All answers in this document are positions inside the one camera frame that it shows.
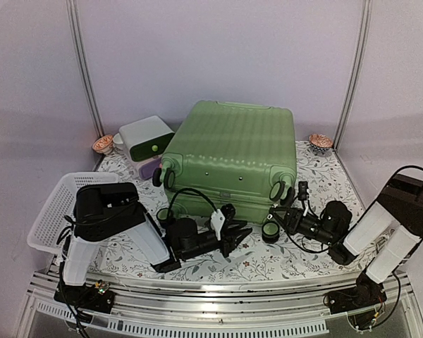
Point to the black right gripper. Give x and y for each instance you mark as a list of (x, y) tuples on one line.
[(292, 223)]

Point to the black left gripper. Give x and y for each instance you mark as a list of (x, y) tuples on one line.
[(230, 241)]

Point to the green hard-shell suitcase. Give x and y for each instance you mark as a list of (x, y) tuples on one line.
[(230, 153)]

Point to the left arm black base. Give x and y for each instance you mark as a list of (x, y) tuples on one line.
[(96, 297)]

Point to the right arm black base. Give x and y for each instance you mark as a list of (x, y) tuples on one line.
[(366, 292)]

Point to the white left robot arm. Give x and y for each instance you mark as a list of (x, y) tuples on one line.
[(103, 211)]

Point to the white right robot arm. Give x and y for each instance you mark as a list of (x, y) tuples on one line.
[(400, 202)]

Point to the floral white table mat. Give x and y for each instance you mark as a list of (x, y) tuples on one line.
[(290, 258)]

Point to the purple drawer box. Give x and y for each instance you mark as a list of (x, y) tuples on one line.
[(146, 168)]

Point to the white green drawer box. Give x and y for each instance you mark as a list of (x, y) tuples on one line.
[(146, 138)]

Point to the white perforated plastic basket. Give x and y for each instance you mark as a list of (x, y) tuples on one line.
[(50, 220)]

